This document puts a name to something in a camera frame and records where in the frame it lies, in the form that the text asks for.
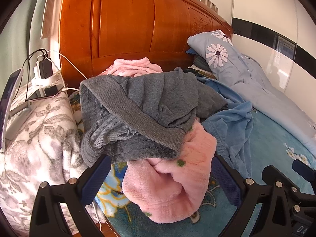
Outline wooden headboard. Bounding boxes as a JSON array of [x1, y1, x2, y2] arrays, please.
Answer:
[[58, 0, 234, 97]]

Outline black cable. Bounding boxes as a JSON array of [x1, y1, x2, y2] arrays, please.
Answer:
[[23, 49, 48, 71]]

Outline blue garment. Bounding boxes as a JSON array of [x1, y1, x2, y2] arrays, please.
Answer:
[[195, 76, 255, 179]]

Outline white wardrobe with black band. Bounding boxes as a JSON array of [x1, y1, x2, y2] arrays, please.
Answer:
[[231, 0, 316, 97]]

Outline pink fleece garment green dots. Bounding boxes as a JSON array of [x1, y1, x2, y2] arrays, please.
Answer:
[[122, 121, 218, 224]]

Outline white grey floral blanket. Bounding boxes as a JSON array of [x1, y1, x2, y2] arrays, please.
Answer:
[[0, 84, 86, 237]]

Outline beige cloth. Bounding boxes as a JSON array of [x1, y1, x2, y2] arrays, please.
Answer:
[[41, 0, 66, 39]]

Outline white phone stand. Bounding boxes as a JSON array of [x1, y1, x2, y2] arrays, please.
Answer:
[[5, 99, 37, 139]]

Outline pale pink plush garment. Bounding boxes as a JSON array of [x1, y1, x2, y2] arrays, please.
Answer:
[[97, 57, 165, 78]]

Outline teal floral blanket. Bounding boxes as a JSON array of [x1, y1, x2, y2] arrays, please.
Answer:
[[68, 91, 316, 237]]

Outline tablet on white stand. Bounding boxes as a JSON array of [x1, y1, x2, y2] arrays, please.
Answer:
[[0, 69, 25, 153]]

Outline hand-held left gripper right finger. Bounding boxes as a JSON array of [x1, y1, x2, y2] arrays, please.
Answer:
[[213, 154, 293, 237]]

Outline white power strip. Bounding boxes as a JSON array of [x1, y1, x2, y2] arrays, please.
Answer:
[[31, 71, 65, 88]]

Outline dark folded clothes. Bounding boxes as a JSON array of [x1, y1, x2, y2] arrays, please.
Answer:
[[194, 57, 215, 76]]

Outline white cable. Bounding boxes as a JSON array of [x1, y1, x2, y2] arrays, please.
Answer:
[[53, 59, 81, 92], [47, 50, 87, 80]]

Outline light blue floral quilt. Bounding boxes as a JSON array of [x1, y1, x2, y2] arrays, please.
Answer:
[[186, 29, 316, 151]]

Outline wall switch panels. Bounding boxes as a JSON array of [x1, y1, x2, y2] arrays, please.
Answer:
[[199, 0, 220, 14]]

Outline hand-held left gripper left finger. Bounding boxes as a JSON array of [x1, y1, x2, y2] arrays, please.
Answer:
[[30, 154, 113, 237]]

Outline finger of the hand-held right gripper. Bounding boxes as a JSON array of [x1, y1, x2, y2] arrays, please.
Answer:
[[262, 165, 301, 196], [292, 160, 316, 182]]

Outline black charger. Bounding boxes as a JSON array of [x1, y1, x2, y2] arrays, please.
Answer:
[[39, 59, 53, 79]]

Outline grey knit sweater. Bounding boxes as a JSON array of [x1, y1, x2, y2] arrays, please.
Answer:
[[79, 67, 229, 168]]

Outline flat lying phone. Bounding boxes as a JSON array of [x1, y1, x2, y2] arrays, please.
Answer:
[[26, 88, 66, 102]]

